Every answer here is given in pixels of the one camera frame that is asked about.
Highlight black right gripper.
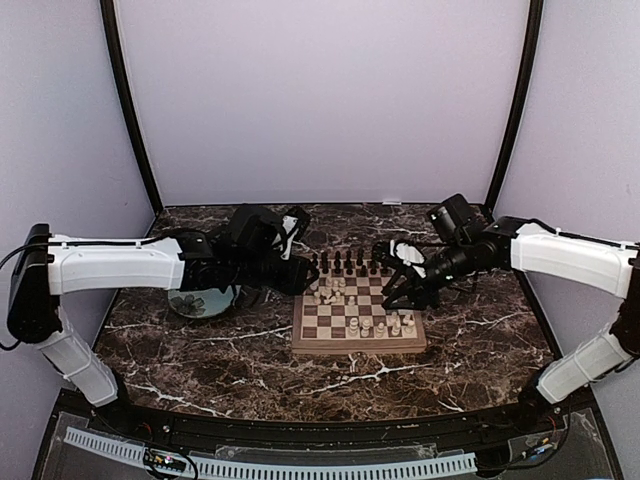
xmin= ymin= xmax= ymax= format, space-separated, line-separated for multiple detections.
xmin=382 ymin=238 xmax=475 ymax=310

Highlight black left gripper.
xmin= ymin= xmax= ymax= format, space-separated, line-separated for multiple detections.
xmin=231 ymin=252 xmax=319 ymax=296

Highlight white chess bishop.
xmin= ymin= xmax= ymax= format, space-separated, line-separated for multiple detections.
xmin=360 ymin=318 xmax=373 ymax=338
xmin=375 ymin=322 xmax=387 ymax=338

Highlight white chess king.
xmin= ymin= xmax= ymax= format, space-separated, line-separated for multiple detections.
xmin=347 ymin=317 xmax=360 ymax=338

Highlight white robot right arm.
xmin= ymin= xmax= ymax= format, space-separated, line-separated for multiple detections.
xmin=372 ymin=213 xmax=639 ymax=434

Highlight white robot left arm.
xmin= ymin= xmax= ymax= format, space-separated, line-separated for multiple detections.
xmin=6 ymin=224 xmax=319 ymax=436

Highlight wooden chess board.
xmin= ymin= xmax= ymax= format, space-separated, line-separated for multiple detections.
xmin=291 ymin=250 xmax=427 ymax=355

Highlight teal ceramic flower plate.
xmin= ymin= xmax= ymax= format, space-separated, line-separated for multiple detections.
xmin=167 ymin=289 xmax=235 ymax=319

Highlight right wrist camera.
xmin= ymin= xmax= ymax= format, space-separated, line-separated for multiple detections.
xmin=372 ymin=240 xmax=426 ymax=278

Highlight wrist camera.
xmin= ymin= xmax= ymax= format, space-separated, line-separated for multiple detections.
xmin=272 ymin=206 xmax=311 ymax=260
xmin=372 ymin=240 xmax=426 ymax=278

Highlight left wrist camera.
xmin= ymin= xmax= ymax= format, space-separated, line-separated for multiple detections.
xmin=272 ymin=206 xmax=311 ymax=260

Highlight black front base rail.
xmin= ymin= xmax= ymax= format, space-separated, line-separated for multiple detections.
xmin=49 ymin=387 xmax=601 ymax=459

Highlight white cable duct strip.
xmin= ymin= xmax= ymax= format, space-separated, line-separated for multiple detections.
xmin=63 ymin=427 xmax=477 ymax=479

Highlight black left frame post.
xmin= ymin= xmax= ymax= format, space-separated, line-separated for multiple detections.
xmin=99 ymin=0 xmax=164 ymax=216

